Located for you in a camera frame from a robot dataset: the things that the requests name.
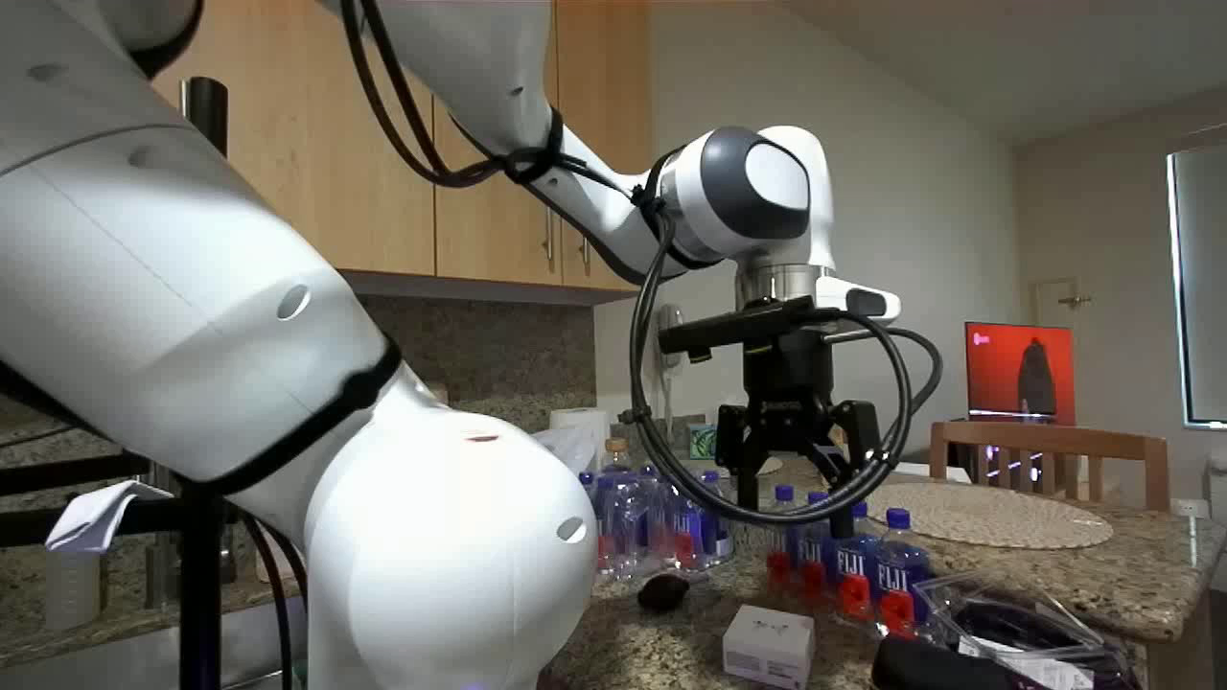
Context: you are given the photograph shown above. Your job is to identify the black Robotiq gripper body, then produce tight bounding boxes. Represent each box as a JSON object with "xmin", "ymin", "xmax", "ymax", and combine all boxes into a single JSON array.
[{"xmin": 738, "ymin": 326, "xmax": 841, "ymax": 453}]

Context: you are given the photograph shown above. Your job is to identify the white crumpled plastic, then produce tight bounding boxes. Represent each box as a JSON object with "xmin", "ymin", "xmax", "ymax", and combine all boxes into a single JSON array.
[{"xmin": 532, "ymin": 403, "xmax": 615, "ymax": 478}]

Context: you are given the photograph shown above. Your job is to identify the green white box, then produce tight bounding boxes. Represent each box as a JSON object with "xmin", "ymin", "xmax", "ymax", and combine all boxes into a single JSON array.
[{"xmin": 671, "ymin": 416, "xmax": 720, "ymax": 464}]

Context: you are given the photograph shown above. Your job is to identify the wrapped Fiji bottle pack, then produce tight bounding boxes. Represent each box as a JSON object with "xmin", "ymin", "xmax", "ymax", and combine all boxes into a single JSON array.
[{"xmin": 579, "ymin": 459, "xmax": 743, "ymax": 574}]

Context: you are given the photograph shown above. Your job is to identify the Fiji water bottle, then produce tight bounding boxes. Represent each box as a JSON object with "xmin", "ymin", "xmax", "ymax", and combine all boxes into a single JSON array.
[
  {"xmin": 837, "ymin": 497, "xmax": 882, "ymax": 616},
  {"xmin": 878, "ymin": 508, "xmax": 936, "ymax": 639},
  {"xmin": 762, "ymin": 478, "xmax": 807, "ymax": 592},
  {"xmin": 799, "ymin": 496, "xmax": 841, "ymax": 600}
]

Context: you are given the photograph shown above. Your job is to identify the red poster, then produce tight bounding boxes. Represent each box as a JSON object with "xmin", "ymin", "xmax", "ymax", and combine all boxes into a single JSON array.
[{"xmin": 961, "ymin": 319, "xmax": 1079, "ymax": 427}]

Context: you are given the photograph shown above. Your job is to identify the wooden chair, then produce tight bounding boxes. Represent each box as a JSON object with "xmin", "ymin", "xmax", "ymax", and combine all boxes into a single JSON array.
[{"xmin": 928, "ymin": 417, "xmax": 1172, "ymax": 514}]

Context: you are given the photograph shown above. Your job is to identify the small white box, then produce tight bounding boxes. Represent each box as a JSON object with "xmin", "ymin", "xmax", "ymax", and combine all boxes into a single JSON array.
[{"xmin": 720, "ymin": 601, "xmax": 819, "ymax": 690}]

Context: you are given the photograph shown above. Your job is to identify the black pouch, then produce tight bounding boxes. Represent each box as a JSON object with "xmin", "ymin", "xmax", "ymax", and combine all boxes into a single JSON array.
[{"xmin": 869, "ymin": 633, "xmax": 1021, "ymax": 690}]

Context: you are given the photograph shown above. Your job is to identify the black metal stand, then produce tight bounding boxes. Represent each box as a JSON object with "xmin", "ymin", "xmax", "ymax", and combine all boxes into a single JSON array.
[{"xmin": 0, "ymin": 73, "xmax": 244, "ymax": 690}]

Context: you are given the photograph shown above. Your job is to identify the white folded paper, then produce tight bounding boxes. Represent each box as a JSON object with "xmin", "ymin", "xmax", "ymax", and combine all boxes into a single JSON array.
[{"xmin": 41, "ymin": 476, "xmax": 178, "ymax": 558}]

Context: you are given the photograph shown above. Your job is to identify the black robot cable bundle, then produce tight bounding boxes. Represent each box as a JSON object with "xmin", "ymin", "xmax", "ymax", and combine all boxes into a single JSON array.
[{"xmin": 336, "ymin": 0, "xmax": 946, "ymax": 528}]

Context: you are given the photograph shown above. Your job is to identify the wooden wall cabinets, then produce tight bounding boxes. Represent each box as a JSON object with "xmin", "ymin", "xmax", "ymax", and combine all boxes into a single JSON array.
[{"xmin": 151, "ymin": 0, "xmax": 660, "ymax": 299}]

